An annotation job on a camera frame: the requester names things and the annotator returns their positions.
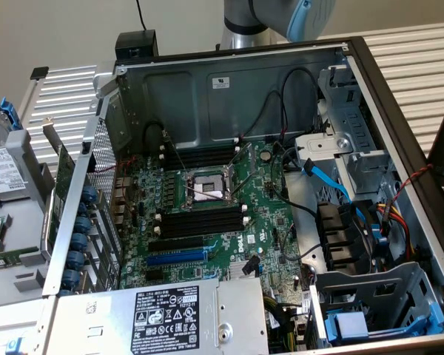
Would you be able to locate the black RAM slot white latch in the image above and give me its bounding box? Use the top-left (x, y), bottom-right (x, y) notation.
top-left (159, 142), bottom-right (241, 160)
top-left (153, 217), bottom-right (249, 240)
top-left (154, 203), bottom-right (249, 223)

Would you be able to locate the red black twisted wire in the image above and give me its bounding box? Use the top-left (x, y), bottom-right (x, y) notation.
top-left (386, 163), bottom-right (434, 214)
top-left (115, 155), bottom-right (138, 175)

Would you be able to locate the blue plastic latch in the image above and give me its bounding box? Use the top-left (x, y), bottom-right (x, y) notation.
top-left (5, 337), bottom-right (26, 355)

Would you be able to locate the silver power supply unit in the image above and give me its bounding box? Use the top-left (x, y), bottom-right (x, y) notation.
top-left (40, 277), bottom-right (269, 355)

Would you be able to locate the CPU socket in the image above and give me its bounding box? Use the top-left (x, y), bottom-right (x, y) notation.
top-left (183, 164), bottom-right (240, 208)

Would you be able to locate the black looped wire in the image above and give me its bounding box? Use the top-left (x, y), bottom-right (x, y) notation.
top-left (142, 121), bottom-right (168, 149)
top-left (280, 68), bottom-right (321, 146)
top-left (243, 91), bottom-right (283, 138)

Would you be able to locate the grey metal PC case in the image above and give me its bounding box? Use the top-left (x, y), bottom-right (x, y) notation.
top-left (40, 35), bottom-right (444, 355)

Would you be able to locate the green RAM stick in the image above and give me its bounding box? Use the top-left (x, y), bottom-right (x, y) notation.
top-left (0, 248), bottom-right (40, 268)

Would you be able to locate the grey disk bay cage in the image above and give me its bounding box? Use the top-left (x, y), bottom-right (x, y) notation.
top-left (309, 261), bottom-right (444, 351)

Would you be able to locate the thick black wire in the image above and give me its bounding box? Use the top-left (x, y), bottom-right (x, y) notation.
top-left (269, 146), bottom-right (319, 220)

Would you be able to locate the grey parts rack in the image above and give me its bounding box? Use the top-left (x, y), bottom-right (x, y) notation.
top-left (0, 105), bottom-right (57, 310)

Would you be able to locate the black angled plug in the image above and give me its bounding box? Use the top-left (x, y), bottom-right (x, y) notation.
top-left (243, 254), bottom-right (262, 277)

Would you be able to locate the green graphics card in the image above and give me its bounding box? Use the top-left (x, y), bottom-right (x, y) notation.
top-left (42, 115), bottom-right (78, 247)

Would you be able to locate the blue expansion slot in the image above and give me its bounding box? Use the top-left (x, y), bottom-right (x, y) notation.
top-left (146, 248), bottom-right (209, 268)

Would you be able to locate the green motherboard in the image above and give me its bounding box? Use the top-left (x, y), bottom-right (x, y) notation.
top-left (112, 137), bottom-right (314, 355)

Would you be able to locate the silver finned heat sink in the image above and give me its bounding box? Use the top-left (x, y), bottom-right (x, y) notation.
top-left (229, 261), bottom-right (253, 282)

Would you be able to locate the long black expansion slot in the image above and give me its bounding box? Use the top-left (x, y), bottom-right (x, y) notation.
top-left (147, 235), bottom-right (205, 253)

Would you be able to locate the silver hard disk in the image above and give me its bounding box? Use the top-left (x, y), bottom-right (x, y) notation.
top-left (0, 110), bottom-right (27, 203)

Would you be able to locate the blue disk bracket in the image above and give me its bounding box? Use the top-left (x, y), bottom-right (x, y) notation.
top-left (0, 95), bottom-right (24, 131)

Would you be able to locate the thin black cable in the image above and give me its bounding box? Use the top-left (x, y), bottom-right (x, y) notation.
top-left (132, 0), bottom-right (148, 33)

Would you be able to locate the silver socket cover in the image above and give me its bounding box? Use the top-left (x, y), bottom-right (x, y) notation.
top-left (227, 142), bottom-right (253, 195)

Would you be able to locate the red yellow power wire bundle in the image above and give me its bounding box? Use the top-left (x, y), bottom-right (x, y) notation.
top-left (376, 202), bottom-right (420, 260)

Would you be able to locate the thin metal locking lever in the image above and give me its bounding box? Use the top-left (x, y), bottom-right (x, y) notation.
top-left (161, 129), bottom-right (189, 178)
top-left (184, 184), bottom-right (232, 203)

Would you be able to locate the silver USB port block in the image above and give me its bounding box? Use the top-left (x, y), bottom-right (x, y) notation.
top-left (112, 195), bottom-right (129, 225)

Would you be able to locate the blue wire plug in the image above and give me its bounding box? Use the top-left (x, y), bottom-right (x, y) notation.
top-left (369, 223), bottom-right (389, 256)

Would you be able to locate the black camera mount box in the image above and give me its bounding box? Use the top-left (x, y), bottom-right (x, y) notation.
top-left (114, 29), bottom-right (161, 63)

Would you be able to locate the blue plastic disk carrier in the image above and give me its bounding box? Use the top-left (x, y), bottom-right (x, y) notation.
top-left (324, 300), bottom-right (444, 343)

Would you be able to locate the silver disk bay cage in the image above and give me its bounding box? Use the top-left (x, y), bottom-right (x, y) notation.
top-left (295, 64), bottom-right (403, 203)

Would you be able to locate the silver network port block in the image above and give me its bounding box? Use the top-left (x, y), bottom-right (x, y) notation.
top-left (113, 176), bottom-right (133, 194)

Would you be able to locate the blue flat data wire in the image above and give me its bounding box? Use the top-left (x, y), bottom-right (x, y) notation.
top-left (302, 158), bottom-right (373, 223)

